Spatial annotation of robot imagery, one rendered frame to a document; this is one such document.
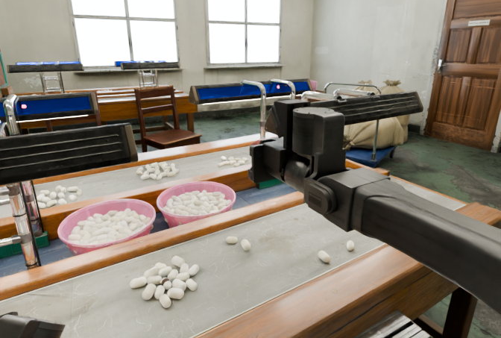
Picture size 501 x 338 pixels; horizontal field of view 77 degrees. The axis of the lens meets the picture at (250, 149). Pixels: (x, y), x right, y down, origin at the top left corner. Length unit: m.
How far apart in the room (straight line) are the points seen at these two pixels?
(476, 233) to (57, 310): 0.75
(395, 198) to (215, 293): 0.51
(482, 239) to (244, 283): 0.56
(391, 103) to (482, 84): 3.94
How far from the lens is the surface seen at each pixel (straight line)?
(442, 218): 0.35
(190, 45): 5.97
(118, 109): 3.40
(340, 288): 0.77
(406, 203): 0.37
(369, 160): 3.30
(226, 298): 0.76
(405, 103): 1.20
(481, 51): 5.07
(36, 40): 5.67
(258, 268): 0.83
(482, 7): 5.13
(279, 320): 0.68
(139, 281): 0.81
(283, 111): 0.48
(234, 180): 1.33
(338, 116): 0.43
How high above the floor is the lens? 1.25
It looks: 18 degrees down
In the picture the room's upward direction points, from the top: straight up
